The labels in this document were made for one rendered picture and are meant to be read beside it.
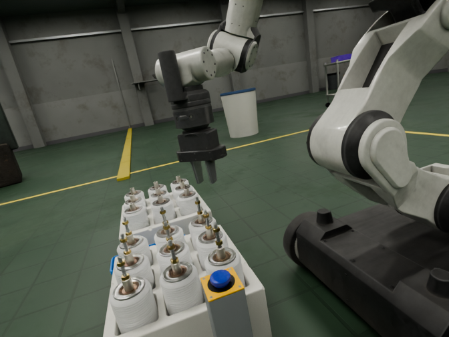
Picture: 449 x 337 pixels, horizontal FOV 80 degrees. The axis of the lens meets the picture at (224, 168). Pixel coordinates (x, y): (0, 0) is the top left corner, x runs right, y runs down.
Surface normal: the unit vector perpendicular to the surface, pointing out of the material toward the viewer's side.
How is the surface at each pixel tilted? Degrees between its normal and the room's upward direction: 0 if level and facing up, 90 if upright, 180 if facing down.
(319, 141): 77
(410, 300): 45
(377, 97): 90
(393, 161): 90
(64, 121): 90
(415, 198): 90
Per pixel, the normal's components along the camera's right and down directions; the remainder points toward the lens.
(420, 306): -0.78, -0.49
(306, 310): -0.17, -0.95
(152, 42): 0.32, 0.21
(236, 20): -0.41, 0.44
